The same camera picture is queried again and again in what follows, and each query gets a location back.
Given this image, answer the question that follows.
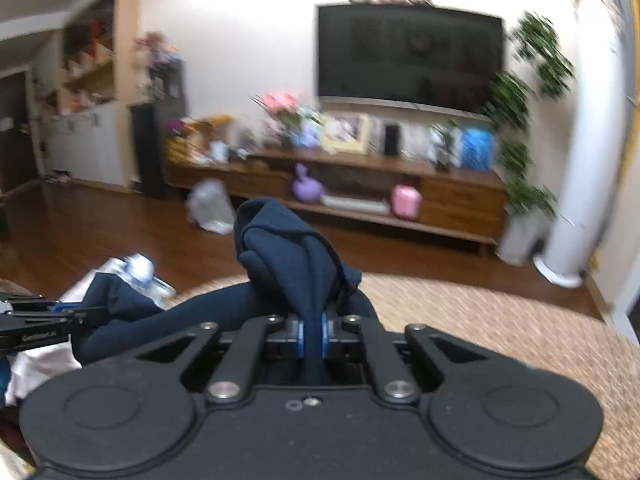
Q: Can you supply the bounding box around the navy blue t-shirt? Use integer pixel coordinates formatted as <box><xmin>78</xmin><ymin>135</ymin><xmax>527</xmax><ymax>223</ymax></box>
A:
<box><xmin>72</xmin><ymin>198</ymin><xmax>375</xmax><ymax>385</ymax></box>

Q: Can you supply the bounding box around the white garment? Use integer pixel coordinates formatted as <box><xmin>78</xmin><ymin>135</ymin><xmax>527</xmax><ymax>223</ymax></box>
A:
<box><xmin>1</xmin><ymin>268</ymin><xmax>124</xmax><ymax>408</ymax></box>

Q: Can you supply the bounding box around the blue white polo shirt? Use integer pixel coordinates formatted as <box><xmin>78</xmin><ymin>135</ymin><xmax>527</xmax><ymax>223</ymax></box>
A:
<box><xmin>99</xmin><ymin>254</ymin><xmax>176</xmax><ymax>309</ymax></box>

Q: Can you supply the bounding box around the white flat device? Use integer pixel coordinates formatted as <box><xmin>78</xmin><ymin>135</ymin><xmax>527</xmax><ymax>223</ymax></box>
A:
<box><xmin>320</xmin><ymin>194</ymin><xmax>392</xmax><ymax>216</ymax></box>

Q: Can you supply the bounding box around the purple kettlebell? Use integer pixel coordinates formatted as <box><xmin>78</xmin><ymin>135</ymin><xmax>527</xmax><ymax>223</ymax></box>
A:
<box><xmin>292</xmin><ymin>162</ymin><xmax>324</xmax><ymax>204</ymax></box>

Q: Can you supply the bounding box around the white shopping bag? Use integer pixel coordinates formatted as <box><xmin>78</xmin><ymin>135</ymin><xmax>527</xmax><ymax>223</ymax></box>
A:
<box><xmin>186</xmin><ymin>179</ymin><xmax>235</xmax><ymax>235</ymax></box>

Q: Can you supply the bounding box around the pink case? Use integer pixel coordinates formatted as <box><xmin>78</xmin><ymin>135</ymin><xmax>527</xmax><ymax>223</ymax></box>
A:
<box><xmin>390</xmin><ymin>184</ymin><xmax>422</xmax><ymax>220</ymax></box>

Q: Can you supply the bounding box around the wooden tv cabinet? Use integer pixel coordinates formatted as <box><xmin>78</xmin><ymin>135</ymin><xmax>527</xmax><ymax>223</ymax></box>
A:
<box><xmin>165</xmin><ymin>148</ymin><xmax>506</xmax><ymax>249</ymax></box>

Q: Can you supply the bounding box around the framed photo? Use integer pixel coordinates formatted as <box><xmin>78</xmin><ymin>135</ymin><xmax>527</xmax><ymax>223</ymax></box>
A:
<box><xmin>320</xmin><ymin>113</ymin><xmax>371</xmax><ymax>155</ymax></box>

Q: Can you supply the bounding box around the black speaker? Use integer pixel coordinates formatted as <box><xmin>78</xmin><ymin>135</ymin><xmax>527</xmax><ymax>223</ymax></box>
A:
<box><xmin>384</xmin><ymin>124</ymin><xmax>401</xmax><ymax>156</ymax></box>

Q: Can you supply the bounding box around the black tall cabinet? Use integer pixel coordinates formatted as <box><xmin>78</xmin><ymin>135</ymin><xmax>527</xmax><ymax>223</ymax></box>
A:
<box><xmin>129</xmin><ymin>58</ymin><xmax>188</xmax><ymax>201</ymax></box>

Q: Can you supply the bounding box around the floral lace table cover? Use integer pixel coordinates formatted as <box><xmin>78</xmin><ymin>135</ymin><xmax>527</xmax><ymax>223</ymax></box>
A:
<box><xmin>169</xmin><ymin>271</ymin><xmax>640</xmax><ymax>480</ymax></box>

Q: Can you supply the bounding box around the blue picture board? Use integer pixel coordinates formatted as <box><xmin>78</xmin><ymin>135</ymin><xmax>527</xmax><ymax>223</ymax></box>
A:
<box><xmin>460</xmin><ymin>128</ymin><xmax>496</xmax><ymax>171</ymax></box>

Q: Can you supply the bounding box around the potted green plant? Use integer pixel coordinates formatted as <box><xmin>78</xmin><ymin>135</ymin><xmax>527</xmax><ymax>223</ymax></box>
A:
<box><xmin>484</xmin><ymin>12</ymin><xmax>574</xmax><ymax>266</ymax></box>

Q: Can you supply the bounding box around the white tower air conditioner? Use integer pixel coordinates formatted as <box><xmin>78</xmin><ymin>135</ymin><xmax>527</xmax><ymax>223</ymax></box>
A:
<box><xmin>534</xmin><ymin>0</ymin><xmax>626</xmax><ymax>288</ymax></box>

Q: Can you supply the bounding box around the wall television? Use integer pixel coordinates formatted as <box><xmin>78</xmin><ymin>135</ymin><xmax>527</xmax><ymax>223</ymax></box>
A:
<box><xmin>317</xmin><ymin>4</ymin><xmax>503</xmax><ymax>113</ymax></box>

